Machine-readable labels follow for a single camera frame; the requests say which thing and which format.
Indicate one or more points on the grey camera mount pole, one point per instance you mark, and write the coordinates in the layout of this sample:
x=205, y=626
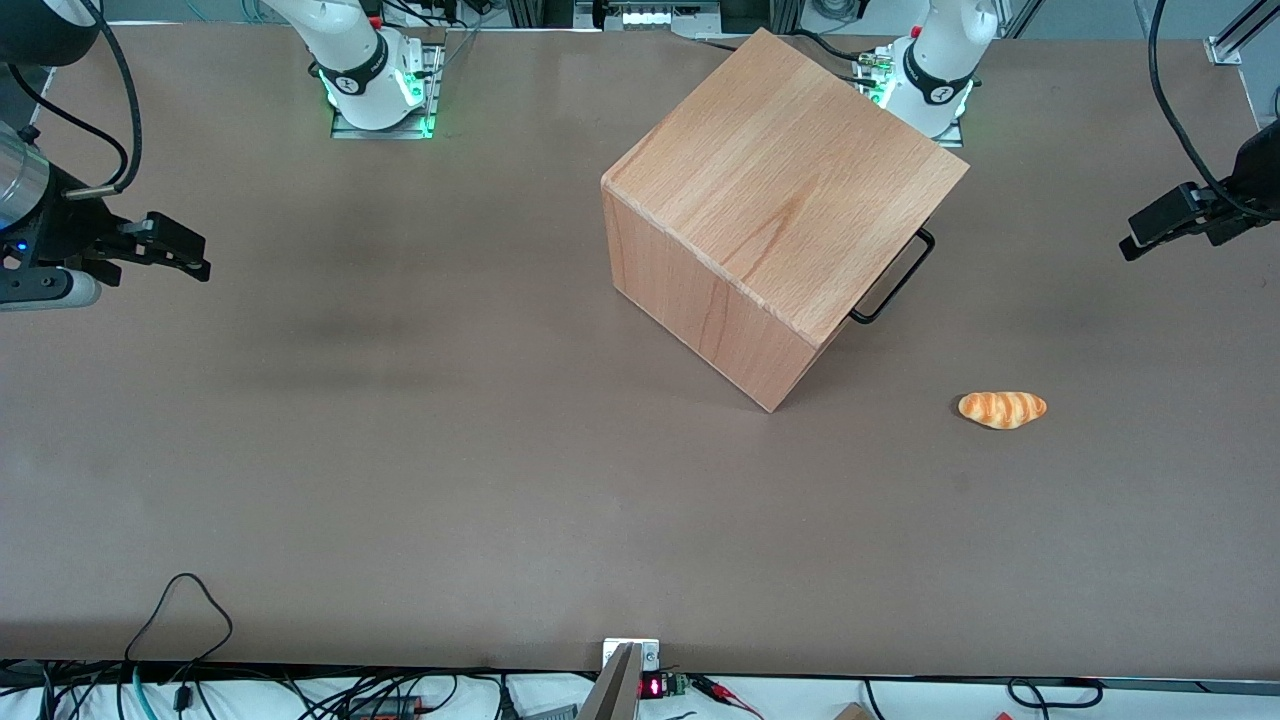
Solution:
x=615, y=690

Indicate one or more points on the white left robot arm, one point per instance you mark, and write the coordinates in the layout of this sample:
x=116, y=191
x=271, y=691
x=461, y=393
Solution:
x=940, y=50

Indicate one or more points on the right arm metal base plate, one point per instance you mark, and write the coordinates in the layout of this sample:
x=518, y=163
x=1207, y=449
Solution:
x=435, y=90

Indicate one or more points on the red digit display module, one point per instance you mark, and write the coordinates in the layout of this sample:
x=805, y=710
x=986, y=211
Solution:
x=655, y=687

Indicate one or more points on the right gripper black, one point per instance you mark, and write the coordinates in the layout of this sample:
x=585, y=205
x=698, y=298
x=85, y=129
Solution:
x=68, y=228

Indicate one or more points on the red black clip leads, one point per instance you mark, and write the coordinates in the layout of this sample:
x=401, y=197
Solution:
x=725, y=692

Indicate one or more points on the toy bread roll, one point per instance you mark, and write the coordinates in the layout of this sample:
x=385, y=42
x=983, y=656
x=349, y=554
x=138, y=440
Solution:
x=1002, y=408

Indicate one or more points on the aluminium frame profile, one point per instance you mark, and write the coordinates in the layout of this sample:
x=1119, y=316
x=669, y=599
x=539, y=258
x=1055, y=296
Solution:
x=1235, y=35

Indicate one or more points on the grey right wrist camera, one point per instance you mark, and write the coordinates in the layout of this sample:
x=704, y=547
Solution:
x=50, y=290

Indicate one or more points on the light wooden drawer cabinet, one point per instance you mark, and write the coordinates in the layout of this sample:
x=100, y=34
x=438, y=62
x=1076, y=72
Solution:
x=770, y=190

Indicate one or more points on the lit electronics unit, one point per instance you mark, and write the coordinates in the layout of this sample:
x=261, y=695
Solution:
x=655, y=15

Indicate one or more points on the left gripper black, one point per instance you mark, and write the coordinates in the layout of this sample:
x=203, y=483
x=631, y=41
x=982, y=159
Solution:
x=1232, y=212

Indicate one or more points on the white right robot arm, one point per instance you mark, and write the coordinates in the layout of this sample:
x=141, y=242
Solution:
x=350, y=50

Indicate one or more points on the small cardboard piece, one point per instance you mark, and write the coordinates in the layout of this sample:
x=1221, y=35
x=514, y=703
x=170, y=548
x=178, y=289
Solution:
x=852, y=712

